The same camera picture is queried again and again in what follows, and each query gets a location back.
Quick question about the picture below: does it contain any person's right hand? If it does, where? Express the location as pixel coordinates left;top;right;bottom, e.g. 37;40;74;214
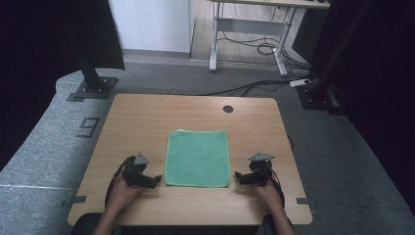
254;182;285;213

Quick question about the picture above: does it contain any grey floor tape piece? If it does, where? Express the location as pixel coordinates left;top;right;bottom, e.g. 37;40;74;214
296;196;317;209
61;195;88;209

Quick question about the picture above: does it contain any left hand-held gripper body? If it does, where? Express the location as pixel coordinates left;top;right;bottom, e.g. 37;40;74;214
122;151;152;188

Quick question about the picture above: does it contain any person's left leg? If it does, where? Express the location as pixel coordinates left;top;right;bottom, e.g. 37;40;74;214
70;212;106;235

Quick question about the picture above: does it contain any black metal stand with base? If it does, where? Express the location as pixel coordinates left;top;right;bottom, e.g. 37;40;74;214
296;0;376;116
71;48;119;101

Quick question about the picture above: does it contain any green microfibre cloth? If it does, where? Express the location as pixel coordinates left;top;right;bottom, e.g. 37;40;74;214
163;128;232;189

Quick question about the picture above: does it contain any person's left hand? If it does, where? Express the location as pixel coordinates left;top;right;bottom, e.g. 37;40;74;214
105;177;143;213

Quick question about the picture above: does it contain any coiled black cable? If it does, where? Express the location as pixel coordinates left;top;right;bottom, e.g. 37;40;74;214
255;41;311;71

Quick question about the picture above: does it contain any black curtain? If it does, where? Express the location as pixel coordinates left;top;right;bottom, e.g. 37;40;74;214
0;0;126;171
309;0;415;210

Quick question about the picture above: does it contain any white metal desk frame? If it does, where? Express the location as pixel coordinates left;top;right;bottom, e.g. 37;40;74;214
208;0;331;78

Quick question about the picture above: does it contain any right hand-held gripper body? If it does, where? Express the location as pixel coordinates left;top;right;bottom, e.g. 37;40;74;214
248;152;276;187

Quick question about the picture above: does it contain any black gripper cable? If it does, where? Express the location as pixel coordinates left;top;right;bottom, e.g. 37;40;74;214
260;166;287;235
104;155;137;209

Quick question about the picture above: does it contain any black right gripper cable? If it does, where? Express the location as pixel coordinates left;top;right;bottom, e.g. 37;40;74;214
260;166;287;235

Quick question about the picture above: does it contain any white power strip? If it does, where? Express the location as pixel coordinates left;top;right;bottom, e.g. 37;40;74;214
289;77;313;88

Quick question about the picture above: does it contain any black cabinet under desk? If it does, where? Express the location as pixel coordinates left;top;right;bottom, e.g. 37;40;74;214
291;7;328;64

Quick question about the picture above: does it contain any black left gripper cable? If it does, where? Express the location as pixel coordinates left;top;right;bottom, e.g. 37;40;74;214
104;155;137;209

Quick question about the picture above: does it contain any black floor cable bundle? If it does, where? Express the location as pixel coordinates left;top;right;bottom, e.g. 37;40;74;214
199;78;295;98

